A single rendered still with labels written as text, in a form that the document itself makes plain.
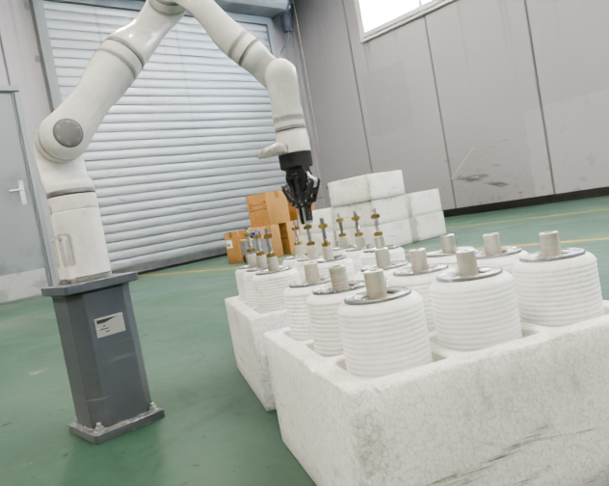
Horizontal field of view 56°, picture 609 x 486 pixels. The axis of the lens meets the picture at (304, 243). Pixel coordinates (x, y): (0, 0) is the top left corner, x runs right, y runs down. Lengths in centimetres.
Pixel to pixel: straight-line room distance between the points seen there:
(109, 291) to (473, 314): 74
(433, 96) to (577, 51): 170
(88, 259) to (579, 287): 86
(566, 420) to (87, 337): 83
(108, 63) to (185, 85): 611
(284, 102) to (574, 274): 77
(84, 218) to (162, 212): 565
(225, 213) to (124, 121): 162
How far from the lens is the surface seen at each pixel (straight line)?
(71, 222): 118
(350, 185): 406
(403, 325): 60
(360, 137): 791
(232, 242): 544
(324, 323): 72
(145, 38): 133
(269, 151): 125
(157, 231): 677
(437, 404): 61
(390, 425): 59
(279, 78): 128
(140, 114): 697
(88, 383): 119
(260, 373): 110
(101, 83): 124
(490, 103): 680
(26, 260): 630
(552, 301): 72
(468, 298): 65
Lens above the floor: 36
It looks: 3 degrees down
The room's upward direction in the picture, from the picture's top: 10 degrees counter-clockwise
